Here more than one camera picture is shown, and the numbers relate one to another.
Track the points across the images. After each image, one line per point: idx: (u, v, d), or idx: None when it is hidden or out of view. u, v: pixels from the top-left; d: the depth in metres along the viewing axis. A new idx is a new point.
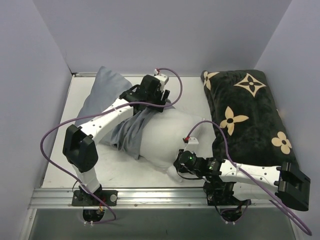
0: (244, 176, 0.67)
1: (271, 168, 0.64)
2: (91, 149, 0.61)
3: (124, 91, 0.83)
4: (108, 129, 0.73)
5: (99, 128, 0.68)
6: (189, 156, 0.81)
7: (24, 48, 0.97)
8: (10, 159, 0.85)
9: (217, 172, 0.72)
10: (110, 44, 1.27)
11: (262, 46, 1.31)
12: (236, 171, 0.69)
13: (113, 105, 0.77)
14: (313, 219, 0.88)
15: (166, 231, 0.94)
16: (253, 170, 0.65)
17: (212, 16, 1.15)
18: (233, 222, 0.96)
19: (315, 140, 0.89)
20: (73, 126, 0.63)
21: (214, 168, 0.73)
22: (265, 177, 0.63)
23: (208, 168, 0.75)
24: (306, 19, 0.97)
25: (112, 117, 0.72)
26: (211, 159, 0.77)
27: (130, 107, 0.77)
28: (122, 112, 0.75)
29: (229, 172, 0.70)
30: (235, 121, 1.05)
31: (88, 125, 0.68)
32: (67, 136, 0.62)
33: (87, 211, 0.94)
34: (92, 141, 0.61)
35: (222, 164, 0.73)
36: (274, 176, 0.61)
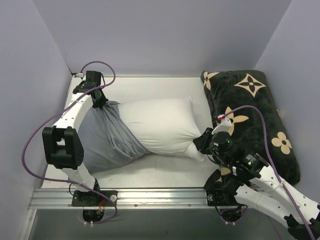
0: (284, 195, 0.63)
1: (312, 203, 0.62)
2: (75, 139, 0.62)
3: (75, 88, 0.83)
4: (79, 119, 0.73)
5: (73, 120, 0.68)
6: (227, 141, 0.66)
7: (24, 48, 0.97)
8: (10, 158, 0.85)
9: (257, 174, 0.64)
10: (111, 45, 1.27)
11: (262, 47, 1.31)
12: (277, 186, 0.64)
13: (72, 100, 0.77)
14: None
15: (166, 231, 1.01)
16: (295, 195, 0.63)
17: (212, 16, 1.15)
18: (233, 223, 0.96)
19: (315, 140, 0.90)
20: (47, 128, 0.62)
21: (254, 165, 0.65)
22: (303, 208, 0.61)
23: (247, 162, 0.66)
24: (306, 19, 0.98)
25: (79, 107, 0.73)
26: (250, 153, 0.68)
27: (87, 96, 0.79)
28: (84, 101, 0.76)
29: (267, 182, 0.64)
30: (235, 122, 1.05)
31: (61, 121, 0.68)
32: (47, 139, 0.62)
33: (87, 211, 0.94)
34: (74, 131, 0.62)
35: (264, 167, 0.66)
36: (313, 213, 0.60)
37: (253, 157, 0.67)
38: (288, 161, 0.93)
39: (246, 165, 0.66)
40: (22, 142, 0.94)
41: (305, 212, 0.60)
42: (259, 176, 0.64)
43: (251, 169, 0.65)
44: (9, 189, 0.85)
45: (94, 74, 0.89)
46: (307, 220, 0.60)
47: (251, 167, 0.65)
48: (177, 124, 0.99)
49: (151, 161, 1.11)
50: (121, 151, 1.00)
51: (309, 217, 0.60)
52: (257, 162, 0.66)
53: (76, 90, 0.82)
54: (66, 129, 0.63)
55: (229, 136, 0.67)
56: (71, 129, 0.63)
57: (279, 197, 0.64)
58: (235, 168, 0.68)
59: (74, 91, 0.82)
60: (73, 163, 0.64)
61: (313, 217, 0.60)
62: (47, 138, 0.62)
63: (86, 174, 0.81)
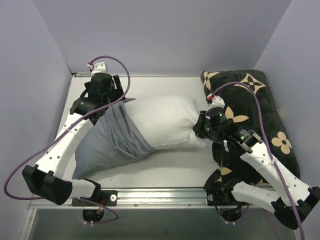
0: (274, 173, 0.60)
1: (303, 184, 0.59)
2: (57, 186, 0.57)
3: (74, 103, 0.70)
4: (69, 153, 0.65)
5: (58, 160, 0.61)
6: (219, 114, 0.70)
7: (23, 47, 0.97)
8: (9, 159, 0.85)
9: (248, 149, 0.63)
10: (110, 44, 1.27)
11: (262, 46, 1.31)
12: (268, 163, 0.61)
13: (65, 125, 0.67)
14: (313, 219, 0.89)
15: (166, 231, 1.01)
16: (285, 175, 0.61)
17: (212, 16, 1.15)
18: (233, 222, 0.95)
19: (315, 140, 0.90)
20: (28, 167, 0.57)
21: (246, 139, 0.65)
22: (293, 188, 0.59)
23: (239, 136, 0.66)
24: (305, 19, 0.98)
25: (69, 141, 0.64)
26: (245, 129, 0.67)
27: (84, 121, 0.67)
28: (77, 130, 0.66)
29: (258, 158, 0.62)
30: (235, 121, 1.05)
31: (44, 160, 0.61)
32: (27, 180, 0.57)
33: (87, 211, 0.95)
34: (54, 179, 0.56)
35: (257, 144, 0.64)
36: (302, 195, 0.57)
37: (247, 132, 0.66)
38: (288, 161, 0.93)
39: (238, 139, 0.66)
40: (22, 142, 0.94)
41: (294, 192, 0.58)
42: (250, 151, 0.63)
43: (241, 143, 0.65)
44: (9, 189, 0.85)
45: (100, 84, 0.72)
46: (295, 201, 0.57)
47: (242, 141, 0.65)
48: (178, 116, 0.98)
49: (152, 160, 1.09)
50: (123, 150, 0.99)
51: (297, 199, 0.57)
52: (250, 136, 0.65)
53: (76, 107, 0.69)
54: (47, 174, 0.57)
55: (222, 110, 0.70)
56: (52, 176, 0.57)
57: (269, 175, 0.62)
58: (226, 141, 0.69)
59: (72, 109, 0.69)
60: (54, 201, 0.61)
61: (301, 199, 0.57)
62: (26, 178, 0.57)
63: (82, 190, 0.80)
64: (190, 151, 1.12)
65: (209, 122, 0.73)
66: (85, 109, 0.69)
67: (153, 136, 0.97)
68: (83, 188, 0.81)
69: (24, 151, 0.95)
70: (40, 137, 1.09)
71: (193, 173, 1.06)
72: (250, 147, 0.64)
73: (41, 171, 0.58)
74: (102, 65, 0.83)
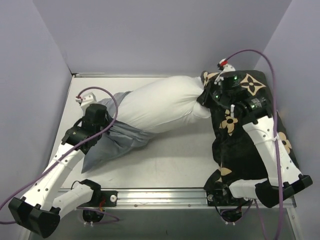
0: (272, 152, 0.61)
1: (295, 170, 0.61)
2: (44, 221, 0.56)
3: (66, 132, 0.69)
4: (59, 185, 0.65)
5: (45, 193, 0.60)
6: (234, 77, 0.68)
7: (24, 48, 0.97)
8: (9, 159, 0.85)
9: (255, 119, 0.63)
10: (110, 45, 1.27)
11: (261, 47, 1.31)
12: (268, 138, 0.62)
13: (56, 155, 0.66)
14: (313, 220, 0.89)
15: (166, 231, 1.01)
16: (281, 155, 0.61)
17: (212, 17, 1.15)
18: (233, 222, 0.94)
19: (314, 140, 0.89)
20: (16, 199, 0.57)
21: (256, 109, 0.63)
22: (285, 171, 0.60)
23: (249, 104, 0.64)
24: (305, 20, 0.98)
25: (58, 174, 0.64)
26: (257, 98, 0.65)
27: (75, 151, 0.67)
28: (68, 161, 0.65)
29: (261, 132, 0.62)
30: (235, 121, 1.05)
31: (32, 192, 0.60)
32: (13, 213, 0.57)
33: (87, 211, 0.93)
34: (41, 214, 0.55)
35: (266, 117, 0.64)
36: (290, 178, 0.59)
37: (260, 102, 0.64)
38: None
39: (248, 107, 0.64)
40: (22, 142, 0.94)
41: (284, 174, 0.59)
42: (256, 121, 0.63)
43: (251, 112, 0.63)
44: (9, 189, 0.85)
45: (93, 115, 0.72)
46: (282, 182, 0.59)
47: (252, 110, 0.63)
48: (176, 93, 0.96)
49: (152, 160, 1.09)
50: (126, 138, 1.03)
51: (284, 180, 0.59)
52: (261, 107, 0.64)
53: (68, 137, 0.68)
54: (34, 208, 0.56)
55: (238, 73, 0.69)
56: (40, 210, 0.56)
57: (265, 151, 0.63)
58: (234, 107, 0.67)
59: (64, 139, 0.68)
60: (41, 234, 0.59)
61: (288, 182, 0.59)
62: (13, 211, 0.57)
63: (76, 203, 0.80)
64: (190, 151, 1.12)
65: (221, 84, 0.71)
66: (77, 139, 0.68)
67: (150, 118, 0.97)
68: (76, 201, 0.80)
69: (24, 151, 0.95)
70: (40, 137, 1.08)
71: (193, 173, 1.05)
72: (257, 119, 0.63)
73: (29, 204, 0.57)
74: (89, 95, 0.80)
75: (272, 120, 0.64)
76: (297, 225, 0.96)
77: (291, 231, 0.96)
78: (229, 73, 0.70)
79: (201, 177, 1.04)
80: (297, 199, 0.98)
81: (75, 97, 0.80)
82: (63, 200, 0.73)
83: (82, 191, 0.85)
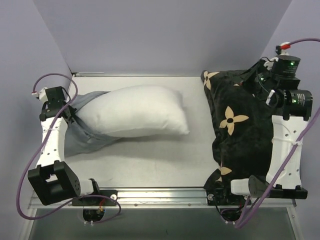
0: (286, 151, 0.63)
1: (296, 180, 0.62)
2: (67, 172, 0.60)
3: (41, 113, 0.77)
4: (62, 147, 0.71)
5: (57, 151, 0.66)
6: (291, 63, 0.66)
7: (24, 48, 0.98)
8: (10, 159, 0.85)
9: (287, 115, 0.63)
10: (110, 45, 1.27)
11: (262, 46, 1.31)
12: (288, 140, 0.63)
13: (45, 129, 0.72)
14: (313, 220, 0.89)
15: (166, 231, 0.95)
16: (291, 161, 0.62)
17: (212, 17, 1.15)
18: (233, 222, 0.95)
19: (314, 139, 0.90)
20: (32, 170, 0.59)
21: (294, 105, 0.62)
22: (285, 175, 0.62)
23: (291, 97, 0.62)
24: (305, 20, 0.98)
25: (56, 136, 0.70)
26: (302, 94, 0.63)
27: (60, 119, 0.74)
28: (59, 126, 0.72)
29: (285, 130, 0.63)
30: (235, 121, 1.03)
31: (44, 158, 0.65)
32: (36, 182, 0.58)
33: (87, 211, 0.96)
34: (63, 164, 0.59)
35: (299, 118, 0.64)
36: (290, 185, 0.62)
37: (303, 99, 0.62)
38: None
39: (288, 99, 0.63)
40: (23, 142, 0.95)
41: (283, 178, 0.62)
42: (287, 117, 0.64)
43: (287, 105, 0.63)
44: (10, 189, 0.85)
45: (56, 92, 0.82)
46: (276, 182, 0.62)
47: (290, 104, 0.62)
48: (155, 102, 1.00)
49: (151, 159, 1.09)
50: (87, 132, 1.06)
51: (280, 183, 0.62)
52: (302, 104, 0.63)
53: (44, 114, 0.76)
54: (54, 164, 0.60)
55: (297, 60, 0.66)
56: (60, 163, 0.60)
57: (280, 149, 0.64)
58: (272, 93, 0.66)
59: (42, 118, 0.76)
60: (70, 196, 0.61)
61: (282, 185, 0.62)
62: (35, 182, 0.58)
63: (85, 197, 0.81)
64: (190, 151, 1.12)
65: (273, 65, 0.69)
66: (52, 113, 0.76)
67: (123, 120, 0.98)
68: (84, 187, 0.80)
69: (25, 150, 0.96)
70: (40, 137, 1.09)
71: (193, 173, 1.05)
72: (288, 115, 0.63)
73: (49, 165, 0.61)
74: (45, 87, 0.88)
75: (305, 124, 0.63)
76: (297, 224, 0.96)
77: (291, 230, 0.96)
78: (287, 57, 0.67)
79: (201, 176, 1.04)
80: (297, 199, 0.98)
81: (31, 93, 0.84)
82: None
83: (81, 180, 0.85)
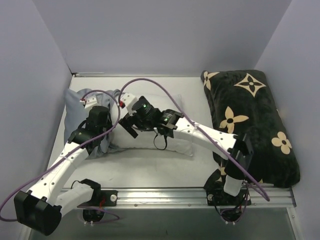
0: (202, 134, 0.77)
1: (229, 135, 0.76)
2: (47, 213, 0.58)
3: (72, 132, 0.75)
4: (64, 181, 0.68)
5: (51, 186, 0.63)
6: (143, 105, 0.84)
7: (23, 48, 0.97)
8: (9, 158, 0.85)
9: (173, 126, 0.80)
10: (110, 45, 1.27)
11: (262, 46, 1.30)
12: (193, 130, 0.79)
13: (63, 153, 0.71)
14: (313, 221, 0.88)
15: (166, 231, 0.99)
16: (212, 134, 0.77)
17: (211, 16, 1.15)
18: (233, 222, 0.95)
19: (314, 140, 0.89)
20: (22, 192, 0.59)
21: (169, 119, 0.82)
22: (221, 141, 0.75)
23: (164, 119, 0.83)
24: (304, 19, 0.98)
25: (64, 169, 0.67)
26: (168, 112, 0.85)
27: (81, 149, 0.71)
28: (74, 158, 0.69)
29: (185, 130, 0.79)
30: (235, 121, 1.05)
31: (39, 187, 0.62)
32: (17, 205, 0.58)
33: (87, 212, 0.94)
34: (47, 205, 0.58)
35: (179, 119, 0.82)
36: (230, 143, 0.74)
37: (170, 114, 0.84)
38: (288, 161, 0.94)
39: (164, 121, 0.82)
40: (22, 142, 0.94)
41: (225, 143, 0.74)
42: (175, 127, 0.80)
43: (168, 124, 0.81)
44: (9, 189, 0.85)
45: (97, 117, 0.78)
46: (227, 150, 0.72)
47: (167, 122, 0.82)
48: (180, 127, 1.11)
49: (151, 160, 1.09)
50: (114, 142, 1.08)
51: (227, 147, 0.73)
52: (173, 116, 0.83)
53: (74, 137, 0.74)
54: (39, 200, 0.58)
55: (145, 102, 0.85)
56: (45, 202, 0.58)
57: (200, 139, 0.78)
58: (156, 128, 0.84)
59: (71, 138, 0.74)
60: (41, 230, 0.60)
61: (230, 147, 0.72)
62: (17, 204, 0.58)
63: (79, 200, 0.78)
64: None
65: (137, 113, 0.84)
66: (81, 139, 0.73)
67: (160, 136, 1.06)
68: (79, 199, 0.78)
69: (24, 151, 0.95)
70: (40, 137, 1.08)
71: (193, 173, 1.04)
72: (175, 124, 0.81)
73: (36, 197, 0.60)
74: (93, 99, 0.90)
75: (185, 120, 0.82)
76: (297, 225, 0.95)
77: (291, 231, 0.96)
78: (136, 104, 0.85)
79: (201, 177, 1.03)
80: (298, 199, 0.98)
81: (80, 100, 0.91)
82: (65, 198, 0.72)
83: (82, 188, 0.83)
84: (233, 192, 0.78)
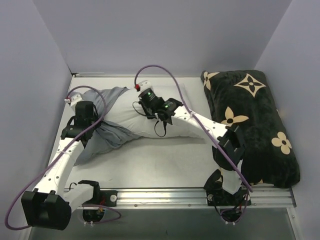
0: (195, 122, 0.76)
1: (221, 125, 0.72)
2: (58, 206, 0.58)
3: (63, 130, 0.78)
4: (67, 175, 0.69)
5: (57, 180, 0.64)
6: (148, 93, 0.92)
7: (24, 48, 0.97)
8: (9, 158, 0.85)
9: (171, 112, 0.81)
10: (109, 45, 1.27)
11: (261, 46, 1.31)
12: (189, 117, 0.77)
13: (59, 148, 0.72)
14: (313, 221, 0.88)
15: (166, 231, 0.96)
16: (206, 123, 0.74)
17: (211, 17, 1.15)
18: (233, 223, 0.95)
19: (314, 140, 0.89)
20: (28, 192, 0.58)
21: (169, 107, 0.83)
22: (213, 130, 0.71)
23: (165, 106, 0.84)
24: (304, 20, 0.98)
25: (65, 162, 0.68)
26: (170, 100, 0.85)
27: (77, 142, 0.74)
28: (72, 151, 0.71)
29: (181, 117, 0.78)
30: (235, 122, 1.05)
31: (44, 183, 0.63)
32: (27, 205, 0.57)
33: (87, 212, 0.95)
34: (57, 197, 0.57)
35: (179, 107, 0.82)
36: (220, 132, 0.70)
37: (171, 102, 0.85)
38: (288, 161, 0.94)
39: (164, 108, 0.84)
40: (22, 142, 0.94)
41: (215, 132, 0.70)
42: (172, 113, 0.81)
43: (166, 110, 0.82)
44: (10, 189, 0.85)
45: (83, 109, 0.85)
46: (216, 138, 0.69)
47: (166, 109, 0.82)
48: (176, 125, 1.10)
49: (151, 160, 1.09)
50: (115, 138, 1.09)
51: (217, 136, 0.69)
52: (173, 104, 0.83)
53: (66, 132, 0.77)
54: (49, 194, 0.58)
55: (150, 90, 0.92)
56: (55, 195, 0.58)
57: (194, 127, 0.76)
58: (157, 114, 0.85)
59: (63, 135, 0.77)
60: (56, 225, 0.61)
61: (219, 136, 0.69)
62: (25, 205, 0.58)
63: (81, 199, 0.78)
64: (189, 151, 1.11)
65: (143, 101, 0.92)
66: (73, 133, 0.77)
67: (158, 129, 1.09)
68: (81, 197, 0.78)
69: (24, 151, 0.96)
70: (40, 137, 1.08)
71: (193, 173, 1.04)
72: (174, 111, 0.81)
73: (44, 193, 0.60)
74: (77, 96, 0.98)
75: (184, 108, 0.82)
76: (297, 225, 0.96)
77: (291, 231, 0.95)
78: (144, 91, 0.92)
79: (201, 177, 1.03)
80: (297, 199, 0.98)
81: (65, 100, 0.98)
82: (69, 196, 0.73)
83: (82, 187, 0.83)
84: (230, 190, 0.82)
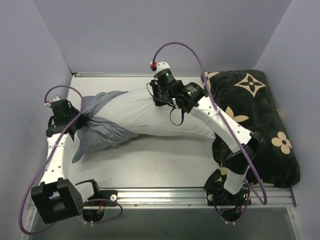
0: (220, 120, 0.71)
1: (246, 130, 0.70)
2: (71, 191, 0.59)
3: (47, 129, 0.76)
4: (67, 164, 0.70)
5: (60, 169, 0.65)
6: (166, 74, 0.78)
7: (23, 49, 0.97)
8: (9, 158, 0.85)
9: (195, 103, 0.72)
10: (109, 45, 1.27)
11: (261, 46, 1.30)
12: (213, 114, 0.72)
13: (50, 144, 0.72)
14: (314, 221, 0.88)
15: (166, 230, 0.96)
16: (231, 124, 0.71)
17: (211, 17, 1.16)
18: (233, 222, 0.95)
19: (314, 140, 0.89)
20: (36, 187, 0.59)
21: (193, 94, 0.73)
22: (238, 134, 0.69)
23: (186, 92, 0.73)
24: (304, 20, 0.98)
25: (62, 153, 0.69)
26: (191, 85, 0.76)
27: (66, 134, 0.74)
28: (64, 142, 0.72)
29: (205, 111, 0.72)
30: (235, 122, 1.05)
31: (48, 175, 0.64)
32: (39, 199, 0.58)
33: (87, 211, 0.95)
34: (67, 182, 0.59)
35: (203, 98, 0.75)
36: (245, 138, 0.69)
37: (194, 88, 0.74)
38: (288, 161, 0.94)
39: (186, 94, 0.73)
40: (22, 141, 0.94)
41: (240, 137, 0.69)
42: (197, 104, 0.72)
43: (189, 97, 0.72)
44: (10, 188, 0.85)
45: (60, 106, 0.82)
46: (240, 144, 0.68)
47: (189, 96, 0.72)
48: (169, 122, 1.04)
49: (151, 159, 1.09)
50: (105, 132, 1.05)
51: (242, 141, 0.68)
52: (197, 91, 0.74)
53: (51, 130, 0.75)
54: (58, 181, 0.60)
55: (168, 70, 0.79)
56: (64, 180, 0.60)
57: (216, 125, 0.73)
58: (175, 98, 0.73)
59: (48, 134, 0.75)
60: (74, 214, 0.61)
61: (244, 142, 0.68)
62: (37, 200, 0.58)
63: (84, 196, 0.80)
64: (189, 151, 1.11)
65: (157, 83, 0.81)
66: (59, 129, 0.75)
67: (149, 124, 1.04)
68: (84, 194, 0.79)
69: (24, 150, 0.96)
70: (40, 137, 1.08)
71: (193, 173, 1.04)
72: (197, 102, 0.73)
73: (52, 183, 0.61)
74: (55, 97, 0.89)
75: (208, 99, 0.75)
76: (297, 225, 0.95)
77: (291, 231, 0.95)
78: (160, 71, 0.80)
79: (201, 176, 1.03)
80: (298, 199, 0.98)
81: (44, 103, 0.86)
82: None
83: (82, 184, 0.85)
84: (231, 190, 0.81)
